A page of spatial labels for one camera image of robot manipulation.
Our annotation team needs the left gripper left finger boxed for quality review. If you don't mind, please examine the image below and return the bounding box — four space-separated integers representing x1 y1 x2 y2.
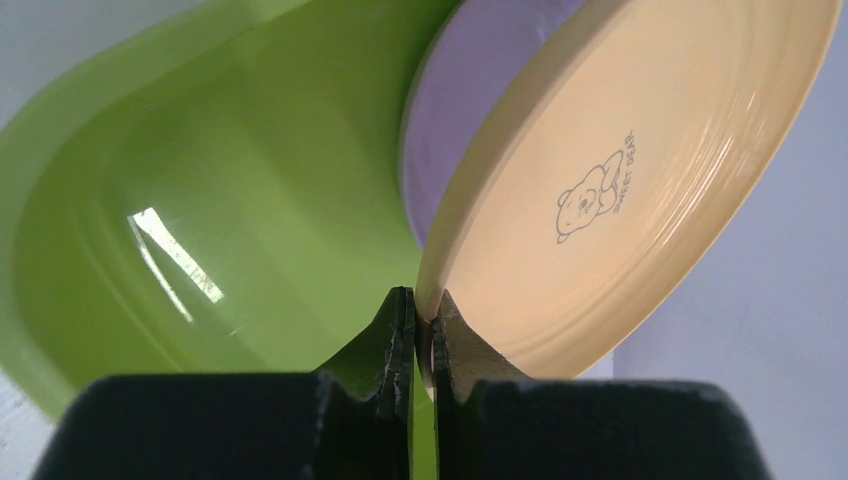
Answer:
34 287 415 479

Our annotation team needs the green plastic tub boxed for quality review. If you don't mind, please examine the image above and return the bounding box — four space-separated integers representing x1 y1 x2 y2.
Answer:
1 1 456 479

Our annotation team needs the yellow plate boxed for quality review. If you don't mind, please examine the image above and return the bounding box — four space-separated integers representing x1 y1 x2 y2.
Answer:
415 1 842 391

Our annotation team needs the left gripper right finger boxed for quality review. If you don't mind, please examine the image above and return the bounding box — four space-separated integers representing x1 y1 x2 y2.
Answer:
430 294 771 479

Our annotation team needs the purple plate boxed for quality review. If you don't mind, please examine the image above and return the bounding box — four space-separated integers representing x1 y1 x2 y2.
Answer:
398 0 583 246

